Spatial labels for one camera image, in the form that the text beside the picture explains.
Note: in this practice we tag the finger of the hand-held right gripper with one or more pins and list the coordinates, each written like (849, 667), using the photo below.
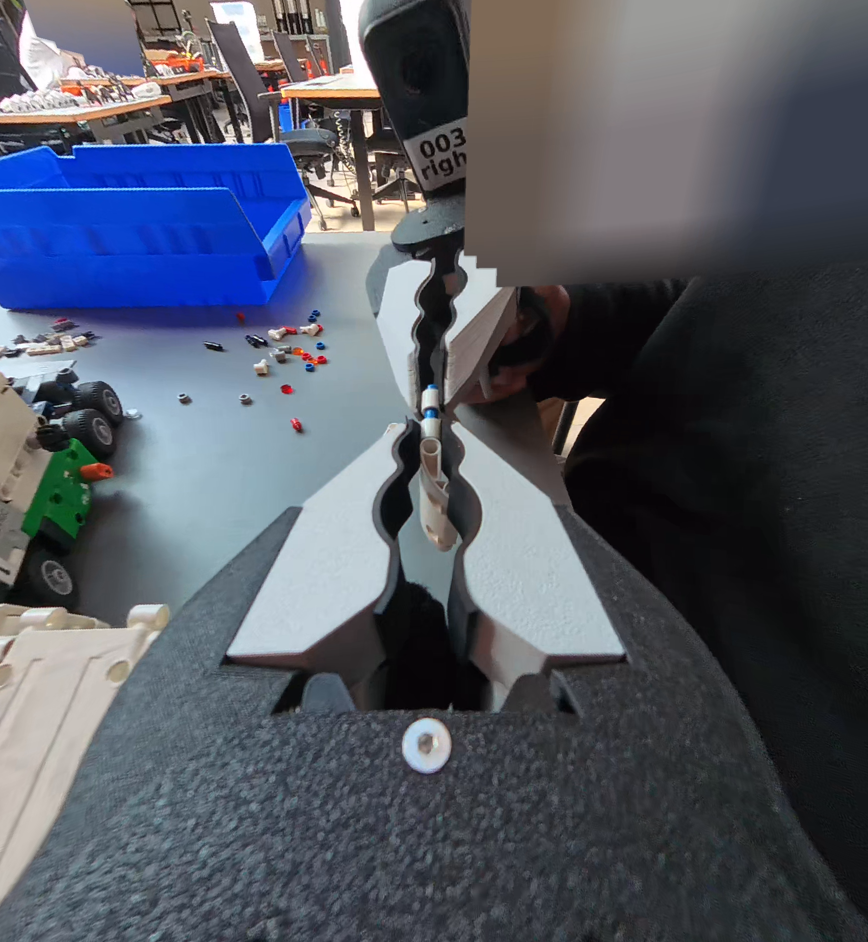
(478, 346)
(397, 309)

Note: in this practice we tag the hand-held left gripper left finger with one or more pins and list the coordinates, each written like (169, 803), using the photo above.
(323, 581)

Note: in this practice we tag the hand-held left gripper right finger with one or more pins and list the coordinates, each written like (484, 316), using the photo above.
(537, 581)

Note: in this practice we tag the blue white Lego pin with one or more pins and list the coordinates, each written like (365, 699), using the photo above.
(428, 402)

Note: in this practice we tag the white lego beam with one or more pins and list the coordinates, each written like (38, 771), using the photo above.
(437, 522)
(431, 456)

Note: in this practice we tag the lego truck chassis with cab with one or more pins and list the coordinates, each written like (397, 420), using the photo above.
(51, 500)

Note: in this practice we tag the person's right forearm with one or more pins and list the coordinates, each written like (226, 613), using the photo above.
(610, 331)

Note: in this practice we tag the white lego garbage container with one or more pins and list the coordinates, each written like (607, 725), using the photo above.
(21, 699)

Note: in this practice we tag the pile of small lego tiles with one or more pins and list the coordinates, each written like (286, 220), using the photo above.
(44, 342)

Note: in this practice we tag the person's right hand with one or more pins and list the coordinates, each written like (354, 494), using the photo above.
(511, 383)

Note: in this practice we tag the wooden office desk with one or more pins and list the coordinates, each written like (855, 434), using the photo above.
(331, 87)

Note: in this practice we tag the black office chair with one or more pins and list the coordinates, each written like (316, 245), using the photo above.
(308, 140)

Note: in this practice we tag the scatter of coloured round studs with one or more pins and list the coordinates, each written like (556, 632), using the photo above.
(286, 388)

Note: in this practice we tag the person's black clothing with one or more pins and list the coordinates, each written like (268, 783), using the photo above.
(772, 515)

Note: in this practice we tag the blue plastic bin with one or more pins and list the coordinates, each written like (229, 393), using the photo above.
(110, 243)

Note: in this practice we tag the long work table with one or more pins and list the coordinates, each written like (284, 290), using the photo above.
(73, 114)

